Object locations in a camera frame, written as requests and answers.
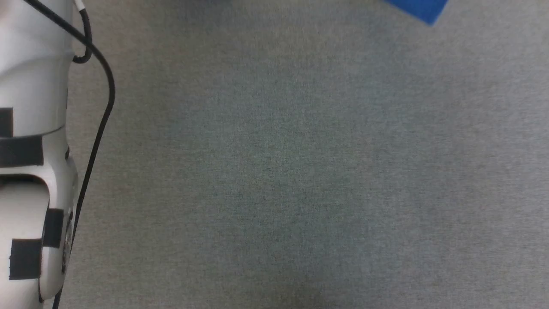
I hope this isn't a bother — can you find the blue garment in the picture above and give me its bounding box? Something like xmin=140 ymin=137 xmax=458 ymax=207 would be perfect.
xmin=384 ymin=0 xmax=449 ymax=25

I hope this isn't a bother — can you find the long thin black cable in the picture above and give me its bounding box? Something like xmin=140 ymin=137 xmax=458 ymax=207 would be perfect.
xmin=24 ymin=0 xmax=116 ymax=309

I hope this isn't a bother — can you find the short black cable white tip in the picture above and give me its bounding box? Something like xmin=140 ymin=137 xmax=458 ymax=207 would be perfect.
xmin=72 ymin=0 xmax=94 ymax=65

